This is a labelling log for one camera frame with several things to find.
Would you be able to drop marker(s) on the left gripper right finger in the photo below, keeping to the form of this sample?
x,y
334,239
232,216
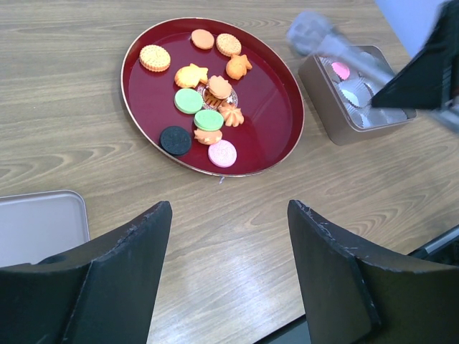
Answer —
x,y
355,291

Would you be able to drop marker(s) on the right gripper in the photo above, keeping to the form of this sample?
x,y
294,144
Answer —
x,y
430,80

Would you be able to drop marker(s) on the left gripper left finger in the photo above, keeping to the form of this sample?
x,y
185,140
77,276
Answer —
x,y
103,291

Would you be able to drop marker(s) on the pink cookie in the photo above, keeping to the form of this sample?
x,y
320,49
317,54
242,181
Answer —
x,y
222,154
341,69

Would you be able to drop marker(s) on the steel serving tongs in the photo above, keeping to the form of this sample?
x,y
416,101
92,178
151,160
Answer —
x,y
313,33

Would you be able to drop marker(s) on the gold cookie tin box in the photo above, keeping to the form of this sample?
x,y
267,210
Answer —
x,y
344,106

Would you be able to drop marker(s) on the gold tin lid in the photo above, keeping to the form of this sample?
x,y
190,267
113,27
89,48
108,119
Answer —
x,y
35,226

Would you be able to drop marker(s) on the black sandwich cookie left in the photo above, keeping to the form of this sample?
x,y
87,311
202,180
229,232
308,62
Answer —
x,y
175,140

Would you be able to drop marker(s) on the orange star cookie lower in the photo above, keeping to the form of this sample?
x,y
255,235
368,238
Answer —
x,y
207,137

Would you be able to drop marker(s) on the orange fish cookie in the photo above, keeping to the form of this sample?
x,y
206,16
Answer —
x,y
237,66
190,76

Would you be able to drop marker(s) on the green macaron lower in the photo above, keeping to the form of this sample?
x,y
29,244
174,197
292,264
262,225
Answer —
x,y
208,120

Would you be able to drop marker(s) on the green macaron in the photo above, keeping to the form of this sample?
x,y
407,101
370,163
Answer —
x,y
208,120
188,101

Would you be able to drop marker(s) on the orange swirl cookie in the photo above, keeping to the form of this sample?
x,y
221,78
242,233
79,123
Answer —
x,y
231,114

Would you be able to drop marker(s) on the green macaron upper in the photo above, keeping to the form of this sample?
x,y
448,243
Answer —
x,y
188,101

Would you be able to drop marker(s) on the round orange biscuit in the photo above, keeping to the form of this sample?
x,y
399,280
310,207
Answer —
x,y
228,45

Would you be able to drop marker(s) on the orange flower cookie centre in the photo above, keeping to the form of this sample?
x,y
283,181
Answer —
x,y
219,87

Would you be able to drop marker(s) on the round red tray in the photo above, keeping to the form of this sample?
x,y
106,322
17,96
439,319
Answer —
x,y
268,96

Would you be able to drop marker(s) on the orange fish cookie left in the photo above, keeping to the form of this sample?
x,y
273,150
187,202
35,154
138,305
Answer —
x,y
190,76

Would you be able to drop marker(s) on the round orange cookie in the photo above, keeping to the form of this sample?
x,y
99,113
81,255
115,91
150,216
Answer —
x,y
202,39

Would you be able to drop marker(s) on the orange sandwich biscuit left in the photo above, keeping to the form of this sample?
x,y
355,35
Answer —
x,y
155,58

